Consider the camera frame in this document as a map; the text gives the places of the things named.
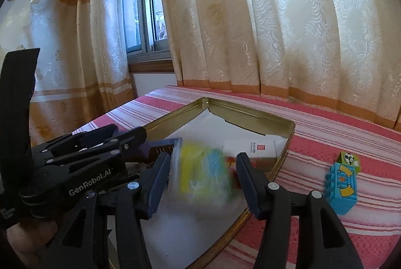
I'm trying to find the cream patterned curtain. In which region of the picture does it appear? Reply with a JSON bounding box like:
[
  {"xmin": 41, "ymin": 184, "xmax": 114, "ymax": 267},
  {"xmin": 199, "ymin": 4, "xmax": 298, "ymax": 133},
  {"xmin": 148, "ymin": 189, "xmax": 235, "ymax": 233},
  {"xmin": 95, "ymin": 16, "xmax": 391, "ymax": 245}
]
[{"xmin": 1, "ymin": 0, "xmax": 400, "ymax": 144}]

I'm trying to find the green toy block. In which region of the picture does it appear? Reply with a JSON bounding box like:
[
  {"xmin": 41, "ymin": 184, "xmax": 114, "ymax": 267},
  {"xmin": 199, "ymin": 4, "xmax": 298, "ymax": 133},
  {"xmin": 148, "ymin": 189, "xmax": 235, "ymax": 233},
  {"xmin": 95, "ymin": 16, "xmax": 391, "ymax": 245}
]
[{"xmin": 336, "ymin": 151, "xmax": 361, "ymax": 173}]

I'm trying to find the white paper tray liner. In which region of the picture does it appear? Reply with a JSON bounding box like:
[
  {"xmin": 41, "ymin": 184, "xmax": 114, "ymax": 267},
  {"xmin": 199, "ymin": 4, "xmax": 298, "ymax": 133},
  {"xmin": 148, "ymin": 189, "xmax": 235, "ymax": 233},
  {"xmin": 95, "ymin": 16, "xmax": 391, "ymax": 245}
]
[{"xmin": 141, "ymin": 105, "xmax": 294, "ymax": 268}]

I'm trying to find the window with frame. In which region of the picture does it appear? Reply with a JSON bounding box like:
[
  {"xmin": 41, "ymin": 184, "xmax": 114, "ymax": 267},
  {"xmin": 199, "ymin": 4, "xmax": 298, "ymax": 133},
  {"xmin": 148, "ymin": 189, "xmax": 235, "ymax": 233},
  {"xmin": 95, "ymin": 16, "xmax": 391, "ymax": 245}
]
[{"xmin": 122, "ymin": 0, "xmax": 174, "ymax": 73}]

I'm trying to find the person's left hand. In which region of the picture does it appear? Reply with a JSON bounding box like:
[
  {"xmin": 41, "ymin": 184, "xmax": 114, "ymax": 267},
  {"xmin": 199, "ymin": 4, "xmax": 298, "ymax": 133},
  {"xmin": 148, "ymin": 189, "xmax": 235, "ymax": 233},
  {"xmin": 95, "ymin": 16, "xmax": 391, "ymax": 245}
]
[{"xmin": 6, "ymin": 219, "xmax": 58, "ymax": 268}]

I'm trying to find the gold tin tray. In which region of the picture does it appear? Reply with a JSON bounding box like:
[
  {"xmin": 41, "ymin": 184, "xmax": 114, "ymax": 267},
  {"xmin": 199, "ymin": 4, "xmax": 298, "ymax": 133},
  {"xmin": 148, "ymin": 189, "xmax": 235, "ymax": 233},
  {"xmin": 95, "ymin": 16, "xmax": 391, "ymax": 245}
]
[{"xmin": 141, "ymin": 97, "xmax": 295, "ymax": 268}]

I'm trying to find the blue toy block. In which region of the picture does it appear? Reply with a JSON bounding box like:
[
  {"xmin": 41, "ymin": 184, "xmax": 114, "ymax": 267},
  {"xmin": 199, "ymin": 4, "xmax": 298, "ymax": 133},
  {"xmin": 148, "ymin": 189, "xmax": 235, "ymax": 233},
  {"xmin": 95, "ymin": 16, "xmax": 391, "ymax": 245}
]
[{"xmin": 324, "ymin": 163, "xmax": 357, "ymax": 215}]

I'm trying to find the clear dental floss box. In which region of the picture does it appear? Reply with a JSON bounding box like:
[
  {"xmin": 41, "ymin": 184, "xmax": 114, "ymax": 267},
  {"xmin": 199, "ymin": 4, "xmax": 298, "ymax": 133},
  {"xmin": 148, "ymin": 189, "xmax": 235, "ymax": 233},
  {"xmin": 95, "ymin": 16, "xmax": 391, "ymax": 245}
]
[{"xmin": 168, "ymin": 142, "xmax": 236, "ymax": 211}]

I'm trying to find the black wrist strap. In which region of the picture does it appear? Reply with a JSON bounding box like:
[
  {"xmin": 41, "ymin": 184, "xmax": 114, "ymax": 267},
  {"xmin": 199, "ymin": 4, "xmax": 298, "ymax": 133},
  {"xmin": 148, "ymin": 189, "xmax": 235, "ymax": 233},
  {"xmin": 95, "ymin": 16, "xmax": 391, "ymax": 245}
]
[{"xmin": 0, "ymin": 48, "xmax": 41, "ymax": 195}]

